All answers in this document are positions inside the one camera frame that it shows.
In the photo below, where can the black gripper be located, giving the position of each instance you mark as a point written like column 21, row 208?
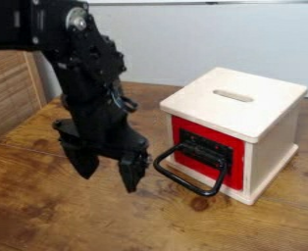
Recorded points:
column 97, row 132

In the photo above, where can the black metal drawer handle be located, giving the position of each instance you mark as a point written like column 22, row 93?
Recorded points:
column 195, row 173

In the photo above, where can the red drawer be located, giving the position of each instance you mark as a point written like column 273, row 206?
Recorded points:
column 234, row 177

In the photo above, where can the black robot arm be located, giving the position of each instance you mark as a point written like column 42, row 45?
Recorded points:
column 59, row 28

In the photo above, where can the light wooden box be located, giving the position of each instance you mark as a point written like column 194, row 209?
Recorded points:
column 250, row 107

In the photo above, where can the wooden slatted panel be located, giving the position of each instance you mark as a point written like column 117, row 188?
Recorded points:
column 21, row 94

